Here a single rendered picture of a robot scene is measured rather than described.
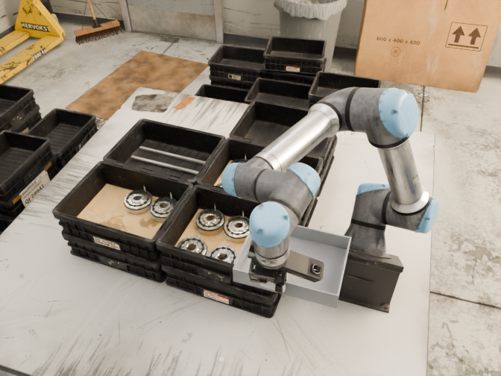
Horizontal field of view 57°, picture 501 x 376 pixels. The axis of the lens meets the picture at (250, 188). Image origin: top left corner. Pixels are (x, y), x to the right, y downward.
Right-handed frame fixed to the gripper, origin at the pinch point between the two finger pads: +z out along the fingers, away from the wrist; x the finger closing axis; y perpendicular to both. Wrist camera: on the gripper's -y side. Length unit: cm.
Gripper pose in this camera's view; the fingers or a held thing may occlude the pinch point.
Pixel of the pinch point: (284, 285)
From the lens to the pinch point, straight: 117.5
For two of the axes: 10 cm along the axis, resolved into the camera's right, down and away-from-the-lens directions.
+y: -9.7, -1.5, 1.9
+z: 0.9, 5.2, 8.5
